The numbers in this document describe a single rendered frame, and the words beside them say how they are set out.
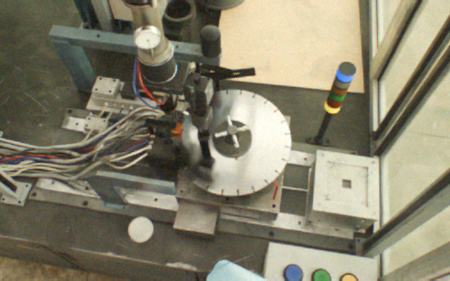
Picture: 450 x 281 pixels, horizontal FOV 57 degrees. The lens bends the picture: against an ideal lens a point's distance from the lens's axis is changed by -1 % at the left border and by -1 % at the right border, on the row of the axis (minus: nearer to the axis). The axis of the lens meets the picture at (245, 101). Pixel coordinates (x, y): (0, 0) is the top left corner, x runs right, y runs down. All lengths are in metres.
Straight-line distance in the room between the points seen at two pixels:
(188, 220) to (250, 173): 0.23
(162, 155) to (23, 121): 0.56
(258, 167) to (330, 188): 0.21
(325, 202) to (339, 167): 0.11
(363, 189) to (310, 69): 0.54
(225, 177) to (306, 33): 0.77
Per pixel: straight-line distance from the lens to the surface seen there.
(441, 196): 0.84
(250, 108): 1.22
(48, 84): 1.65
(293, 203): 1.32
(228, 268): 0.64
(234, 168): 1.14
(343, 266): 1.16
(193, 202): 1.24
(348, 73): 1.08
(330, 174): 1.22
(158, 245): 1.30
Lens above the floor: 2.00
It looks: 58 degrees down
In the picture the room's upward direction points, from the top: 3 degrees clockwise
